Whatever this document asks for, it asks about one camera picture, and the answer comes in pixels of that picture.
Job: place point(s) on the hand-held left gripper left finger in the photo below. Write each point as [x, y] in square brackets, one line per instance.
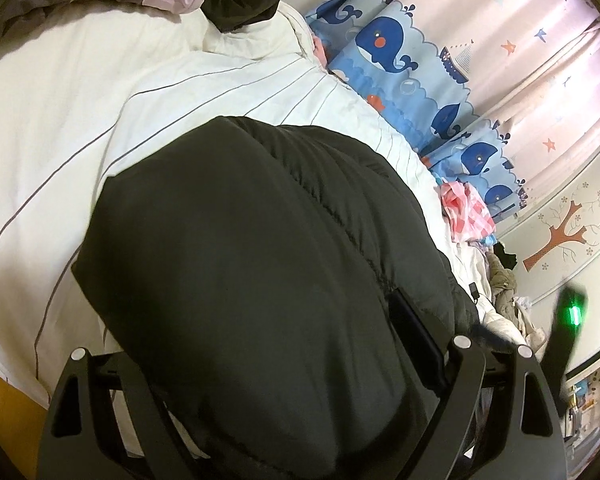
[87, 410]

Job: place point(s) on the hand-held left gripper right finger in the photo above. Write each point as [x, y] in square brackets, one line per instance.
[414, 329]

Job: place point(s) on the black puffer jacket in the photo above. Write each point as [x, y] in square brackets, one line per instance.
[255, 260]

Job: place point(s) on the pile of mixed clothes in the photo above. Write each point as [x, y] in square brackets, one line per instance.
[502, 282]

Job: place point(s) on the cluttered shelf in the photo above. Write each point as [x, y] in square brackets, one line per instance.
[587, 395]

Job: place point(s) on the pink checked cloth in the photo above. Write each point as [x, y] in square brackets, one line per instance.
[465, 210]

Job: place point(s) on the blue whale print cloth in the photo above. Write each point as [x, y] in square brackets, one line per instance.
[380, 75]

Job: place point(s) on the white striped duvet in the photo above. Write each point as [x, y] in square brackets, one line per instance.
[80, 110]

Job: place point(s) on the blue whale curtain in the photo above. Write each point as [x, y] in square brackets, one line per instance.
[530, 35]

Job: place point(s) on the brown tree wall sticker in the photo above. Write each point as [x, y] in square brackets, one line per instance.
[562, 237]

